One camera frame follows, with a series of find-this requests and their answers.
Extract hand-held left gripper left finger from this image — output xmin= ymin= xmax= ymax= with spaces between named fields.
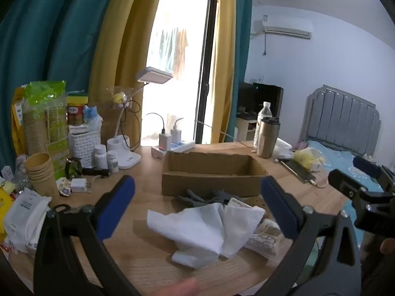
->
xmin=33 ymin=175 xmax=141 ymax=296

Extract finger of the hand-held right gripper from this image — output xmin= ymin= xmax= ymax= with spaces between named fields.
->
xmin=328 ymin=169 xmax=375 ymax=205
xmin=353 ymin=156 xmax=395 ymax=193

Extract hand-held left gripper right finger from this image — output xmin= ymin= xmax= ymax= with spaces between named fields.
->
xmin=260 ymin=176 xmax=361 ymax=296

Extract cotton swab pack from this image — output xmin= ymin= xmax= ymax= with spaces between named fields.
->
xmin=246 ymin=218 xmax=292 ymax=258

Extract white embossed paper towel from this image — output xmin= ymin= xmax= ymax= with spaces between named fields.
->
xmin=220 ymin=204 xmax=266 ymax=258

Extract grey dotted work glove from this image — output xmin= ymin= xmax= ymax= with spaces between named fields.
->
xmin=176 ymin=189 xmax=214 ymax=209
xmin=210 ymin=189 xmax=236 ymax=204

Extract brown cardboard box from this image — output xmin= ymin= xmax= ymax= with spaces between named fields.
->
xmin=162 ymin=151 xmax=269 ymax=198

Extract white cloth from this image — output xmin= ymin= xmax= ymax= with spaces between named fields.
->
xmin=146 ymin=203 xmax=226 ymax=269

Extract person's right hand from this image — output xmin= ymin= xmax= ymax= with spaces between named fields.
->
xmin=380 ymin=238 xmax=395 ymax=255

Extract person's left hand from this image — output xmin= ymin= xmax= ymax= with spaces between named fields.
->
xmin=151 ymin=277 xmax=198 ymax=296

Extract blue bed sheet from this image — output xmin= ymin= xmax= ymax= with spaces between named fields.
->
xmin=296 ymin=140 xmax=385 ymax=253

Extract black smartphone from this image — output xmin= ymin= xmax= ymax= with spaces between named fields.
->
xmin=279 ymin=159 xmax=317 ymax=183

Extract white pill bottle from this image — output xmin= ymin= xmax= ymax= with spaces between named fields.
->
xmin=94 ymin=144 xmax=108 ymax=169
xmin=106 ymin=150 xmax=119 ymax=173

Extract yellow plastic bag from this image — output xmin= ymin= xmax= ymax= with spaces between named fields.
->
xmin=293 ymin=147 xmax=326 ymax=172

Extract small patterned pouch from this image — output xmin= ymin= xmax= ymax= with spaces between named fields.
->
xmin=58 ymin=177 xmax=72 ymax=197

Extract grey padded headboard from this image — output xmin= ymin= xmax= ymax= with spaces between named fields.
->
xmin=299 ymin=84 xmax=381 ymax=158

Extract white perforated basket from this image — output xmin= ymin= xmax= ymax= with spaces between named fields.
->
xmin=68 ymin=129 xmax=102 ymax=167

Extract steel tumbler with black lid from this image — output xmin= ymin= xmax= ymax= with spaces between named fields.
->
xmin=256 ymin=117 xmax=281 ymax=159

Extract white cabinet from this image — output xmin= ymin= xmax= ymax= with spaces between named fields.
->
xmin=236 ymin=112 xmax=258 ymax=142

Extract stack of brown paper cups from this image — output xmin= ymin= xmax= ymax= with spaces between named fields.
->
xmin=24 ymin=152 xmax=61 ymax=198

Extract white power strip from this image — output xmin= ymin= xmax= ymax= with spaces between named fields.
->
xmin=151 ymin=140 xmax=196 ymax=159

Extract blue white plastic bag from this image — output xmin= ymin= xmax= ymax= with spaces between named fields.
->
xmin=83 ymin=105 xmax=104 ymax=133

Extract clear water bottle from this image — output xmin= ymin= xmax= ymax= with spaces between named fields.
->
xmin=253 ymin=101 xmax=273 ymax=147

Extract white wet wipes pack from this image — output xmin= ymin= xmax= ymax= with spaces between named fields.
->
xmin=3 ymin=188 xmax=52 ymax=254

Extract yellow plush in clear bag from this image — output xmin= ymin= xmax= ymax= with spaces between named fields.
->
xmin=106 ymin=86 xmax=135 ymax=109

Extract black monitor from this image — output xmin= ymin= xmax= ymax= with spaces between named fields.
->
xmin=237 ymin=82 xmax=284 ymax=121

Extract green pack of paper cups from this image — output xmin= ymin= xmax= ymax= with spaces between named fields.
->
xmin=23 ymin=81 xmax=70 ymax=180

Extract yellow snack bag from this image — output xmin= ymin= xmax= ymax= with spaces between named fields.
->
xmin=11 ymin=86 xmax=29 ymax=155

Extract white desk lamp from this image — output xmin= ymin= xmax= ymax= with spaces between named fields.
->
xmin=106 ymin=66 xmax=174 ymax=170

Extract narrow yellow curtain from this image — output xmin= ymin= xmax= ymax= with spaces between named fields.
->
xmin=211 ymin=0 xmax=237 ymax=144

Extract narrow teal curtain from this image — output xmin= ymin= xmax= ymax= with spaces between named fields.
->
xmin=227 ymin=0 xmax=254 ymax=142

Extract hanging clothes outside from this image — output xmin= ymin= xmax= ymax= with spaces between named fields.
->
xmin=153 ymin=28 xmax=189 ymax=79

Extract white air conditioner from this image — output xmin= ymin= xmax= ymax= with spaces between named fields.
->
xmin=262 ymin=15 xmax=313 ymax=40

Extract wide yellow curtain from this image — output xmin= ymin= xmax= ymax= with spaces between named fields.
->
xmin=88 ymin=0 xmax=169 ymax=148

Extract wide teal curtain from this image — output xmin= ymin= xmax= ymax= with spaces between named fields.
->
xmin=0 ymin=0 xmax=124 ymax=173

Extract white phone cable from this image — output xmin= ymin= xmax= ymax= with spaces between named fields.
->
xmin=310 ymin=177 xmax=330 ymax=189

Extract black wrist strap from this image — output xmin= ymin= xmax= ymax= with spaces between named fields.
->
xmin=65 ymin=157 xmax=109 ymax=179

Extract white charger with black cable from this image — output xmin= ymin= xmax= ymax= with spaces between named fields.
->
xmin=142 ymin=112 xmax=171 ymax=152

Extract thin grey wire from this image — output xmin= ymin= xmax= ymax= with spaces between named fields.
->
xmin=197 ymin=120 xmax=239 ymax=141

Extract dark sliding door frame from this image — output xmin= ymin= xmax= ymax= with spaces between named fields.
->
xmin=193 ymin=0 xmax=220 ymax=144

